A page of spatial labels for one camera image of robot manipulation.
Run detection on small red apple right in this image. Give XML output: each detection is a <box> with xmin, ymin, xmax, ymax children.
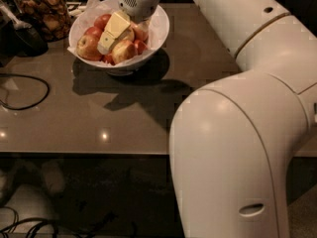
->
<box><xmin>134</xmin><ymin>39</ymin><xmax>148</xmax><ymax>55</ymax></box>

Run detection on back right apple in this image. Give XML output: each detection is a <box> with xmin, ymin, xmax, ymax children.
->
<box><xmin>131</xmin><ymin>22</ymin><xmax>149</xmax><ymax>42</ymax></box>

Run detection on glass jar of dried chips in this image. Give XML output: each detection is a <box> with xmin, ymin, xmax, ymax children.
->
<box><xmin>14</xmin><ymin>0</ymin><xmax>71</xmax><ymax>42</ymax></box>

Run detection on cables on floor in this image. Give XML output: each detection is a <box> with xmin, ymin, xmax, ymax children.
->
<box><xmin>0</xmin><ymin>206</ymin><xmax>140</xmax><ymax>238</ymax></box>

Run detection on black appliance at left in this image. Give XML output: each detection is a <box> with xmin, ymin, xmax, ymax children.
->
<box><xmin>0</xmin><ymin>0</ymin><xmax>49</xmax><ymax>67</ymax></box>

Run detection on white sock foot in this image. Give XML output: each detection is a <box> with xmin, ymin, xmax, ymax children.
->
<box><xmin>41</xmin><ymin>161</ymin><xmax>65</xmax><ymax>194</ymax></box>
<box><xmin>0</xmin><ymin>170</ymin><xmax>14</xmax><ymax>203</ymax></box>

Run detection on black cable on table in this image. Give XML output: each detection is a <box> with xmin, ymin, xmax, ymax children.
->
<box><xmin>0</xmin><ymin>72</ymin><xmax>51</xmax><ymax>111</ymax></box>

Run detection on white ceramic bowl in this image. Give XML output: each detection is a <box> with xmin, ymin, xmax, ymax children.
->
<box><xmin>68</xmin><ymin>0</ymin><xmax>170</xmax><ymax>77</ymax></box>

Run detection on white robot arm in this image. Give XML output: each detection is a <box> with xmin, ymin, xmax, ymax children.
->
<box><xmin>169</xmin><ymin>0</ymin><xmax>317</xmax><ymax>238</ymax></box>

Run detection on right white sock foot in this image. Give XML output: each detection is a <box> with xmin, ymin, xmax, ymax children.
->
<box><xmin>41</xmin><ymin>161</ymin><xmax>65</xmax><ymax>194</ymax></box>

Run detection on red apple back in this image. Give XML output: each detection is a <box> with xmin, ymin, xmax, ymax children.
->
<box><xmin>94</xmin><ymin>14</ymin><xmax>111</xmax><ymax>30</ymax></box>

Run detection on small red apple bottom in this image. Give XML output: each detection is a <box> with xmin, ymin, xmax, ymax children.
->
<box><xmin>103</xmin><ymin>54</ymin><xmax>114</xmax><ymax>65</ymax></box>

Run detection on red apple left middle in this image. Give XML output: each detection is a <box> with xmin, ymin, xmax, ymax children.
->
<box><xmin>84</xmin><ymin>26</ymin><xmax>103</xmax><ymax>38</ymax></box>

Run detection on yellow-red apple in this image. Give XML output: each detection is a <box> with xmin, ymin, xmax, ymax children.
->
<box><xmin>121</xmin><ymin>29</ymin><xmax>135</xmax><ymax>42</ymax></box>
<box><xmin>112</xmin><ymin>40</ymin><xmax>138</xmax><ymax>64</ymax></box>
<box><xmin>76</xmin><ymin>35</ymin><xmax>103</xmax><ymax>61</ymax></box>

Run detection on small red apple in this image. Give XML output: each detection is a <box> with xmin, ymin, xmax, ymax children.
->
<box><xmin>134</xmin><ymin>39</ymin><xmax>148</xmax><ymax>55</ymax></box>
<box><xmin>103</xmin><ymin>54</ymin><xmax>114</xmax><ymax>65</ymax></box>

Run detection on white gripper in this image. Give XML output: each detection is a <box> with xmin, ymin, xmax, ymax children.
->
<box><xmin>97</xmin><ymin>0</ymin><xmax>159</xmax><ymax>55</ymax></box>

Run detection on white paper bowl liner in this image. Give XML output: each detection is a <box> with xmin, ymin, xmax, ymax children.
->
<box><xmin>66</xmin><ymin>0</ymin><xmax>166</xmax><ymax>67</ymax></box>

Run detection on left white sock foot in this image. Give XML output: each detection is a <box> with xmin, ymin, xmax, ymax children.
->
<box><xmin>0</xmin><ymin>170</ymin><xmax>14</xmax><ymax>203</ymax></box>

